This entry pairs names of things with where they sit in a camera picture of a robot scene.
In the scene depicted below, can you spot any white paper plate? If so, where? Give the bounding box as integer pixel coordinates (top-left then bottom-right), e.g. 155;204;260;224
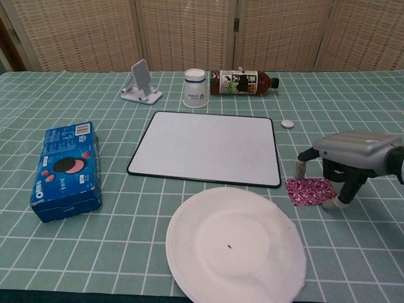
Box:
165;186;307;303

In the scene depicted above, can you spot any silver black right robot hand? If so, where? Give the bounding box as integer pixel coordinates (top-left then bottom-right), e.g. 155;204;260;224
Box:
295;130;401;211

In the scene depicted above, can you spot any white paper cup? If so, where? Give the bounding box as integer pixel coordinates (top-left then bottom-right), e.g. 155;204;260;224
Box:
182;68;210;109

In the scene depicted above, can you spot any white board black frame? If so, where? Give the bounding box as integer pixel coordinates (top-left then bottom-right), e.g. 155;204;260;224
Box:
126;110;282;189

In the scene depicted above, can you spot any blue Oreo cookie box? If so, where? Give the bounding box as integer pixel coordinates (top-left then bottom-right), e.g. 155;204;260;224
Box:
30;120;104;224

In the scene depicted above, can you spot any white folding phone stand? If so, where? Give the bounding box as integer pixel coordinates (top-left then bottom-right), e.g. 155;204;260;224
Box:
121;59;163;105

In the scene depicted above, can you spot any pink patterned packet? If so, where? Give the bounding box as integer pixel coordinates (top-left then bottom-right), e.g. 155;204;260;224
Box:
285;177;338;208

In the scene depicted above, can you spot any green checkered tablecloth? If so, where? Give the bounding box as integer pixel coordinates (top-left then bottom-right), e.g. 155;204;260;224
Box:
0;69;404;303

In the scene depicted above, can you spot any bamboo folding screen panel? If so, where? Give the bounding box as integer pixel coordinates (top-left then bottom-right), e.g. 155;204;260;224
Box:
235;0;334;73
134;0;246;72
0;0;141;73
314;0;404;72

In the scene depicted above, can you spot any brown tea bottle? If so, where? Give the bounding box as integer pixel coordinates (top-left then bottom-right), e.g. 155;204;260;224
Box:
209;67;280;97

